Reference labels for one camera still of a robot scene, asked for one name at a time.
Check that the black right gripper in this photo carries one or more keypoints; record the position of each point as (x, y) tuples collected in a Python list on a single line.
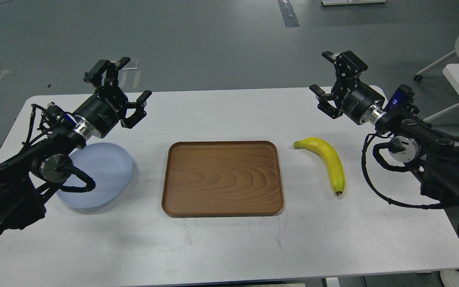
[(358, 98)]

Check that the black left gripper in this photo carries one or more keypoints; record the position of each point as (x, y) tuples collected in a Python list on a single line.
[(108, 105)]

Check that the yellow banana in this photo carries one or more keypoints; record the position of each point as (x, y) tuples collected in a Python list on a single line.
[(331, 160)]

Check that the light blue plate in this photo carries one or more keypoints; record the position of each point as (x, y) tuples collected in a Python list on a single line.
[(109, 165)]

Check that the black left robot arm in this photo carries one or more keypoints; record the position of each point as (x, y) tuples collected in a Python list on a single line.
[(43, 166)]

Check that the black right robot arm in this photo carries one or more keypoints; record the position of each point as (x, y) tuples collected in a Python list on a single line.
[(430, 155)]

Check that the brown wooden tray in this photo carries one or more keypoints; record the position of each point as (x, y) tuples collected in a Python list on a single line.
[(222, 179)]

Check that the white shoe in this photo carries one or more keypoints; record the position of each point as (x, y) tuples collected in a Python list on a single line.
[(449, 278)]

